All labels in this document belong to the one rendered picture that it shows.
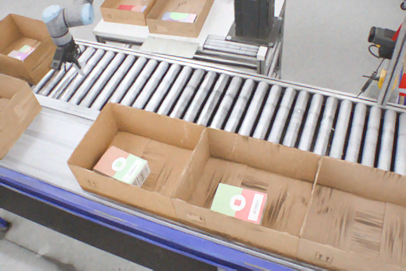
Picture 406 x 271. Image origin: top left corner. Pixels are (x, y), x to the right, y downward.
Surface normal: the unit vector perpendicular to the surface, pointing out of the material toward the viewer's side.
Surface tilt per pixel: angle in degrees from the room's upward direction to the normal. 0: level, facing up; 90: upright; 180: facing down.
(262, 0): 90
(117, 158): 0
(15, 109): 91
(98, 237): 0
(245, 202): 0
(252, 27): 90
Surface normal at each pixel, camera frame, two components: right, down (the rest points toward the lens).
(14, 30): 0.88, 0.29
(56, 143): -0.09, -0.65
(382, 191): -0.37, 0.72
